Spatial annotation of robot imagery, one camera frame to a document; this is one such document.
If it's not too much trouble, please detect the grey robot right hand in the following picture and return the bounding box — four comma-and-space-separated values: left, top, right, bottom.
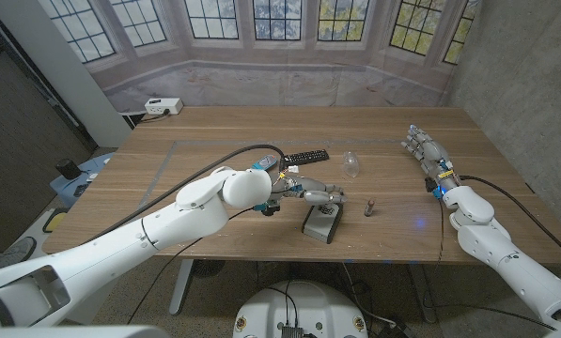
400, 124, 461, 193

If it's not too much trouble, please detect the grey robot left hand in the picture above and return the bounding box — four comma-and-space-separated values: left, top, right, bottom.
283, 174, 349, 207

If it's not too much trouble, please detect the grey combination lock box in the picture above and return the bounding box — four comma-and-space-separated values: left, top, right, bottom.
301, 201, 345, 245

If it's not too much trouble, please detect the black TV remote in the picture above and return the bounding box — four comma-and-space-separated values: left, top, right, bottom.
281, 148, 331, 169

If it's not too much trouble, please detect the clear drinking glass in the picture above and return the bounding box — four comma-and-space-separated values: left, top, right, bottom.
342, 150, 360, 179

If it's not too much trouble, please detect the teal toy flip phone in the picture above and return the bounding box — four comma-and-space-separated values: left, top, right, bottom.
251, 154, 278, 171

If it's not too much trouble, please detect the printed window backdrop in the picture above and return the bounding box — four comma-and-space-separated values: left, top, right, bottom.
38, 0, 481, 114

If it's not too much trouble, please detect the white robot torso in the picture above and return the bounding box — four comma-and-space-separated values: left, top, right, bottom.
232, 280, 369, 338

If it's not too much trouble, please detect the black round fan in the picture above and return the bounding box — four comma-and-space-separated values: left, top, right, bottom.
191, 259, 226, 278

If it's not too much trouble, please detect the grey metal table leg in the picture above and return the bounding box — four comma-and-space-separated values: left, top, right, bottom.
168, 258, 195, 315
407, 263, 439, 324

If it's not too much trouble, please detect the black power adapter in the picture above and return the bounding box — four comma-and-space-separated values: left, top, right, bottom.
378, 321, 418, 338

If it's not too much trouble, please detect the white power strip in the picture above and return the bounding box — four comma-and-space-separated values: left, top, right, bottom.
144, 97, 184, 116

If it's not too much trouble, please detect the light blue floor mat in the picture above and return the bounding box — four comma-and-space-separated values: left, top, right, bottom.
49, 152, 117, 207

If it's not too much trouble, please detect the black cylinder speaker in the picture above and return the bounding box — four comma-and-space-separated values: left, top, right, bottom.
55, 158, 83, 181

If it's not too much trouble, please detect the grey sneaker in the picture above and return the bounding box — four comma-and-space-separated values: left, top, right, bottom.
0, 237, 38, 271

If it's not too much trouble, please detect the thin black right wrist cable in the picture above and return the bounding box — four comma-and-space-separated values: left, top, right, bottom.
420, 195, 557, 331

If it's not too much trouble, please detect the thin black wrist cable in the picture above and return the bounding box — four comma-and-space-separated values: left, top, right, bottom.
420, 195, 557, 331
126, 207, 256, 326

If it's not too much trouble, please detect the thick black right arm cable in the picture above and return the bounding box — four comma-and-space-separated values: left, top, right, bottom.
459, 175, 561, 265

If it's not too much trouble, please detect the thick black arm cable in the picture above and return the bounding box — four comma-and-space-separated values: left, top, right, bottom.
459, 175, 561, 265
77, 143, 287, 248

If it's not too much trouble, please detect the white floor cable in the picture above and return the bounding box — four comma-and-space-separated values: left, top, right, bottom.
340, 262, 397, 328

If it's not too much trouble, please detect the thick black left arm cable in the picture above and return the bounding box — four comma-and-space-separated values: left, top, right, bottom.
77, 143, 287, 248

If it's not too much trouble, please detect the thin black left wrist cable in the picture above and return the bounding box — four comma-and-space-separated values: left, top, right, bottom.
126, 207, 256, 326

